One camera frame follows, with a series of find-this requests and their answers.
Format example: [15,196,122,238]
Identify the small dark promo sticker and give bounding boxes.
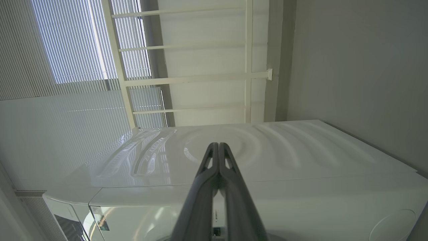
[90,206,110,232]

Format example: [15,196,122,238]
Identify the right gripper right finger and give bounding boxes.
[218,142,268,241]

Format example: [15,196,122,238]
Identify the grey ribbed panel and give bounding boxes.
[15,190,69,241]

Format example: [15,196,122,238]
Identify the round white filter cover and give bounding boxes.
[369,209,417,241]

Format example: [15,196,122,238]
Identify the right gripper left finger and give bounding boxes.
[171,142,219,241]

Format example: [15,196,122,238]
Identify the glossy washing machine control panel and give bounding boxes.
[43,197,101,241]

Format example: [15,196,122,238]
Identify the white front-load washing machine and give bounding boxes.
[43,120,428,241]

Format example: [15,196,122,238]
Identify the white metal railing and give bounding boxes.
[102,0,273,129]

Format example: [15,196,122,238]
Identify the slatted window blinds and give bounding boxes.
[0,0,168,131]

